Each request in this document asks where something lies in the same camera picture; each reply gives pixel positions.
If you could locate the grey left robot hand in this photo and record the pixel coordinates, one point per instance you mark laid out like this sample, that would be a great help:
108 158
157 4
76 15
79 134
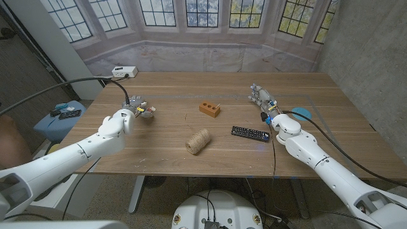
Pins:
135 103

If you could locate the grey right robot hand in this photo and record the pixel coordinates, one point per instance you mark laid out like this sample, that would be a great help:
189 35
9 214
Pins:
264 98

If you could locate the red and white match box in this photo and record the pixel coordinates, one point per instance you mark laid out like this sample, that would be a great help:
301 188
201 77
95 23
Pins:
152 109

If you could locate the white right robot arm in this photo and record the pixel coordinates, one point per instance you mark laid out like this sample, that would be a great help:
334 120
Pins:
330 178

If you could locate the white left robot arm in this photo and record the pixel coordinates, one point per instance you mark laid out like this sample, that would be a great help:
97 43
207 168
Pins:
63 159

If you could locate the orange wooden block with holes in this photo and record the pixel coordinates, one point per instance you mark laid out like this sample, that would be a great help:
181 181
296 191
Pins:
208 109

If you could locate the white power strip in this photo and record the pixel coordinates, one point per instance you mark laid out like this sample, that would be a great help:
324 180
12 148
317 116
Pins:
124 72

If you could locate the black remote control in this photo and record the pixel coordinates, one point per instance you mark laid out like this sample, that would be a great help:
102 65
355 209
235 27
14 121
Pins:
249 133

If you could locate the blue round disc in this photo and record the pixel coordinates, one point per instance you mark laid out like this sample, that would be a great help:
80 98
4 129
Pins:
302 114

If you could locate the small white object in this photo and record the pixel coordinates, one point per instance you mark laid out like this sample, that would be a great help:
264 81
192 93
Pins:
70 108

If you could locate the black flat device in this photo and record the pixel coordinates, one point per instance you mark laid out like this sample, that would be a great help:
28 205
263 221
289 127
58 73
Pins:
70 114

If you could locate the teal small object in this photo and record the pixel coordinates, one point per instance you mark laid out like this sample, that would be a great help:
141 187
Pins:
62 106

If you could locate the printed window backdrop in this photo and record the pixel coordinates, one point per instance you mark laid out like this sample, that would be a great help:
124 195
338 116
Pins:
203 57

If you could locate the jute twine spool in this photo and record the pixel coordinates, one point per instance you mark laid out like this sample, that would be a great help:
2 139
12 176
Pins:
197 141

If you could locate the small black object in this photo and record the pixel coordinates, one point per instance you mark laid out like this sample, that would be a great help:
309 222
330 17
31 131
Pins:
55 113

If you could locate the black round floor fan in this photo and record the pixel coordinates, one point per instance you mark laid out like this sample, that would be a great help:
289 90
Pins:
155 181

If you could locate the blue padded stool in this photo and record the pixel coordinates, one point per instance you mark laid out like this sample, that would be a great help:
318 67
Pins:
54 127

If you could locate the white table leg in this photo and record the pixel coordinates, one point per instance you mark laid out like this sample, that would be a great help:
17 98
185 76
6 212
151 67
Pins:
136 194
300 200

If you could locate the yellow round object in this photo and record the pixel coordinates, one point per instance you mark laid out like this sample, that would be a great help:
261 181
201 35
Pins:
53 149

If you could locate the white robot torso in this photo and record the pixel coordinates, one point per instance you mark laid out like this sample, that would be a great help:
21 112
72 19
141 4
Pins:
222 210

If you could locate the person's bare leg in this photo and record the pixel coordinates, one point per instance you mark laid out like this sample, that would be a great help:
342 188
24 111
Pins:
12 143

